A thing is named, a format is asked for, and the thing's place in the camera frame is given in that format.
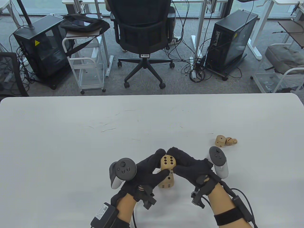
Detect person's left hand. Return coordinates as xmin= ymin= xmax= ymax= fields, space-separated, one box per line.
xmin=110 ymin=149 xmax=170 ymax=203

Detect white metal rail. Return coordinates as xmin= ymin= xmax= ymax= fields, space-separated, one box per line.
xmin=106 ymin=55 xmax=114 ymax=77

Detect black floor cables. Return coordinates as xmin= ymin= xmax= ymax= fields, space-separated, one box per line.
xmin=166 ymin=0 xmax=242 ymax=83

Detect black mesh chair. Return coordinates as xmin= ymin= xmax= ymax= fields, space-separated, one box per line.
xmin=0 ymin=52 xmax=29 ymax=97

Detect black labelled sensor box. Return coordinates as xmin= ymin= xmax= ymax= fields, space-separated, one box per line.
xmin=91 ymin=202 xmax=119 ymax=228
xmin=232 ymin=195 xmax=253 ymax=222

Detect person's right forearm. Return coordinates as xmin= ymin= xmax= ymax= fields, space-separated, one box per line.
xmin=208 ymin=184 xmax=252 ymax=228

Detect black office chair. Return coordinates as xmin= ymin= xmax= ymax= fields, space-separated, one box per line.
xmin=110 ymin=0 xmax=176 ymax=89

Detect grey cushion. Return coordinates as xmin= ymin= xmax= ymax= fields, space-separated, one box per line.
xmin=265 ymin=44 xmax=304 ymax=74

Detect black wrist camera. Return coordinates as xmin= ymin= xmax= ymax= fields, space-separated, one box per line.
xmin=191 ymin=183 xmax=209 ymax=209
xmin=137 ymin=188 xmax=157 ymax=210

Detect brown wooden board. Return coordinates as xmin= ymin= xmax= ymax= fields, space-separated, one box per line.
xmin=66 ymin=28 xmax=102 ymax=38

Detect white metal cart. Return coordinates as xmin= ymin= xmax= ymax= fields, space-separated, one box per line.
xmin=62 ymin=36 xmax=106 ymax=95
xmin=251 ymin=68 xmax=304 ymax=93

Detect black pole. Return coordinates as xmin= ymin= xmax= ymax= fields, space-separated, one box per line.
xmin=17 ymin=0 xmax=35 ymax=30

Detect black arm strap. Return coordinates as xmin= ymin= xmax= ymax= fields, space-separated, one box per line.
xmin=112 ymin=213 xmax=131 ymax=228
xmin=214 ymin=207 xmax=245 ymax=226

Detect brown wooden shelf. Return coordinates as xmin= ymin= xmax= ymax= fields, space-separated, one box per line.
xmin=278 ymin=20 xmax=304 ymax=49

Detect grey tracking controller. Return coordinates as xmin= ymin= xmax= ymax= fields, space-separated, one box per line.
xmin=209 ymin=147 xmax=229 ymax=179
xmin=109 ymin=158 xmax=137 ymax=190

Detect person's left forearm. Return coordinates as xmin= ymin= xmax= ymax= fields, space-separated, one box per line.
xmin=116 ymin=193 xmax=137 ymax=222

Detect black bag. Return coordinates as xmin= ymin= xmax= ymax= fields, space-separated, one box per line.
xmin=60 ymin=14 xmax=111 ymax=57

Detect white power strip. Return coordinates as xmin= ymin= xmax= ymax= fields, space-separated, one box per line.
xmin=190 ymin=56 xmax=197 ymax=79

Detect large wooden die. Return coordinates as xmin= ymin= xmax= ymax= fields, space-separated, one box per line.
xmin=160 ymin=155 xmax=177 ymax=175

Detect black computer tower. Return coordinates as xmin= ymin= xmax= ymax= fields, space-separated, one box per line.
xmin=205 ymin=9 xmax=259 ymax=81
xmin=13 ymin=15 xmax=73 ymax=90

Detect largest wooden die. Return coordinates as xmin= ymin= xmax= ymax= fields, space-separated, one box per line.
xmin=158 ymin=170 xmax=175 ymax=189

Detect person's right hand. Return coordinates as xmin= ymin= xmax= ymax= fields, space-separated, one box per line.
xmin=167 ymin=147 xmax=223 ymax=195

